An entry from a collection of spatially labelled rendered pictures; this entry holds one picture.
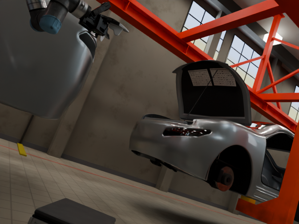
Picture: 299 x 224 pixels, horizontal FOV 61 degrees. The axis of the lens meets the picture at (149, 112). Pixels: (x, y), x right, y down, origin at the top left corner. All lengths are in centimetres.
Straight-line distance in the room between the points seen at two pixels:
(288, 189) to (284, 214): 28
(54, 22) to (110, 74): 624
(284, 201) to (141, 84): 532
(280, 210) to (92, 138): 501
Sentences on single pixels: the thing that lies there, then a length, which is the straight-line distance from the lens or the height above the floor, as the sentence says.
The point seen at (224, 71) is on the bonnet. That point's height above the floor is 230.
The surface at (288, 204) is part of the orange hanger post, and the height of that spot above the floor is 82.
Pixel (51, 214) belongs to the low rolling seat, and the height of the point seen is 34.
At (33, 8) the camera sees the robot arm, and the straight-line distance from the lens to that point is 122.
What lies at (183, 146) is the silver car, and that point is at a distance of 310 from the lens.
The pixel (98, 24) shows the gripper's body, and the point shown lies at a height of 119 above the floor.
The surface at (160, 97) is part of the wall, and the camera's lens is 798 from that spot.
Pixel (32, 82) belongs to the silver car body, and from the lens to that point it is 213.
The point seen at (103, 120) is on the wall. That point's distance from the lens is 716.
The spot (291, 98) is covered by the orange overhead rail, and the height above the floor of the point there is 325.
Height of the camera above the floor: 73
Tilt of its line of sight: 10 degrees up
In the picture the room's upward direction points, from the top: 21 degrees clockwise
